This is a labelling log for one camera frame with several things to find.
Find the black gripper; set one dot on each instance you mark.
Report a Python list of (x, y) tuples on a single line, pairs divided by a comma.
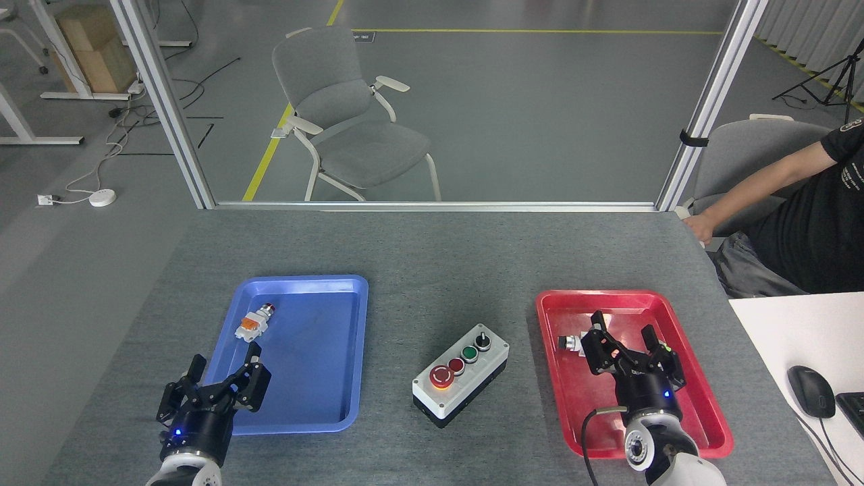
[(199, 432), (646, 395)]

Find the grey control box with buttons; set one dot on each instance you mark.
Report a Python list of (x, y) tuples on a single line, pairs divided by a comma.
[(466, 385)]

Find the person's right forearm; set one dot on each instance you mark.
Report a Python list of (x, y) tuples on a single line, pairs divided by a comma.
[(763, 185)]

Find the red push button, orange-white base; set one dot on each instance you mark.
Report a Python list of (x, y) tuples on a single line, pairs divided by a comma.
[(253, 325)]

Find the brown cardboard box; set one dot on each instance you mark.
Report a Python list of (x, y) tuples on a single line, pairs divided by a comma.
[(101, 67), (84, 27)]

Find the person's right hand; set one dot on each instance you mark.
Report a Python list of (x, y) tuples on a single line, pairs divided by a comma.
[(699, 228)]

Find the red plastic tray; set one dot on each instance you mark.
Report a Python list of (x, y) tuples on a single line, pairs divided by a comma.
[(702, 412)]

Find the blue plastic tray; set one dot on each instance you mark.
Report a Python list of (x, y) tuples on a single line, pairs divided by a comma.
[(310, 364)]

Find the white desk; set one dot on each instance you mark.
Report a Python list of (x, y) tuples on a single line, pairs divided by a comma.
[(776, 337)]

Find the black computer mouse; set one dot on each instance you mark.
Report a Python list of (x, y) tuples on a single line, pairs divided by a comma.
[(810, 391)]

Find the black keyboard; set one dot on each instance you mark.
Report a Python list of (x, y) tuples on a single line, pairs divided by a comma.
[(854, 413)]

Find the white round floor device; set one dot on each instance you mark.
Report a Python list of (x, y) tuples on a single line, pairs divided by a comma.
[(102, 198)]

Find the grey chair beside person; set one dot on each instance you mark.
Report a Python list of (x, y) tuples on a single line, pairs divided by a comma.
[(742, 155)]

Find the person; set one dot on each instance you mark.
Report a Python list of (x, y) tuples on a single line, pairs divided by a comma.
[(823, 223)]

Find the white floor socket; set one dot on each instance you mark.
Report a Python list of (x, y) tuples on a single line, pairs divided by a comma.
[(46, 200)]

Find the grey chair with white armrests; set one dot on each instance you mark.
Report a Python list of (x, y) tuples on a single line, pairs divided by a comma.
[(337, 101)]

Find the black tripod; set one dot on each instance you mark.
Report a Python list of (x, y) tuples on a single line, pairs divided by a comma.
[(844, 74)]

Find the black clip on post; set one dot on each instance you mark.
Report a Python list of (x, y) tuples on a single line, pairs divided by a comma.
[(694, 140)]

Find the silver frame crossbar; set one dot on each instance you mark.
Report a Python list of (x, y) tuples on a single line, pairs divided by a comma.
[(432, 206)]

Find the silver frame post with clip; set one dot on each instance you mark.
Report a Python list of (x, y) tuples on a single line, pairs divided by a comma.
[(712, 101)]

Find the white table leg frame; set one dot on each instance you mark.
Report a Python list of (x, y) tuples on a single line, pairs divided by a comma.
[(71, 67), (23, 125)]

